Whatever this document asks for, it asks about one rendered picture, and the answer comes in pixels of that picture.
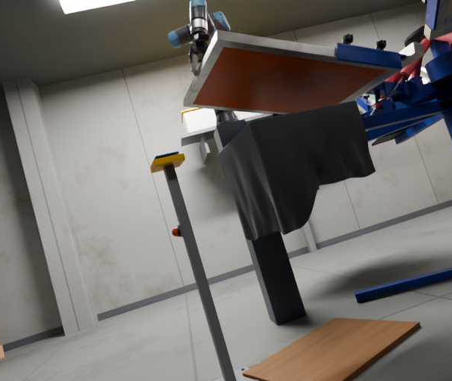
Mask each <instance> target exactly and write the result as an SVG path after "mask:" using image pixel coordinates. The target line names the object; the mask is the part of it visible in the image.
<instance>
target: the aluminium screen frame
mask: <svg viewBox="0 0 452 381"><path fill-rule="evenodd" d="M224 47H228V48H238V49H243V50H248V51H258V52H264V53H269V54H279V55H285V56H290V57H300V58H305V59H311V60H321V61H326V62H332V63H337V64H347V65H352V66H358V67H368V68H374V69H378V70H386V71H385V72H384V73H383V74H381V75H380V76H378V77H376V78H375V79H374V80H372V81H371V82H369V83H368V84H366V85H365V86H364V87H362V88H360V89H359V90H358V91H356V92H355V93H354V94H352V95H350V96H349V97H347V98H346V99H345V100H343V101H342V102H340V104H341V103H345V102H349V101H350V100H352V99H353V98H355V97H357V96H358V95H359V94H361V93H362V92H364V91H366V90H367V89H368V88H370V87H371V86H373V85H375V84H376V83H377V82H379V81H380V80H382V79H384V78H385V77H387V76H388V75H389V74H391V73H393V72H394V71H396V70H397V69H394V68H388V67H379V66H374V65H368V64H363V63H353V62H348V61H343V60H338V57H337V49H336V48H327V47H322V46H317V45H308V44H303V43H298V42H289V41H284V40H279V39H270V38H265V37H260V36H251V35H246V34H241V33H232V32H227V31H222V30H216V32H215V35H214V36H213V38H212V41H211V43H210V45H209V47H208V49H207V51H206V53H205V55H204V57H203V59H202V62H201V64H200V66H199V68H198V70H197V75H196V76H195V77H194V78H193V81H192V83H191V84H190V87H189V89H188V90H187V93H186V95H185V96H184V100H183V105H184V107H196V108H205V109H213V110H229V111H238V112H247V113H263V114H272V115H284V114H288V113H279V112H271V111H262V110H247V109H238V108H230V107H213V106H206V105H197V104H193V102H194V101H195V99H196V97H197V95H198V93H199V92H200V89H201V88H202V86H203V84H204V82H205V81H206V78H207V77H208V75H209V73H210V71H211V70H212V68H213V66H214V64H215V62H216V61H217V59H218V56H219V55H220V53H221V51H222V49H223V48H224Z"/></svg>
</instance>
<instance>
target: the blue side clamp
mask: <svg viewBox="0 0 452 381"><path fill-rule="evenodd" d="M335 48H336V49H337V57H338V60H343V61H348V62H353V63H359V64H368V65H374V66H379V67H388V68H394V69H402V65H401V55H400V53H398V52H393V51H384V50H379V49H375V48H366V47H361V46H356V45H348V44H343V43H338V42H337V43H336V47H335Z"/></svg>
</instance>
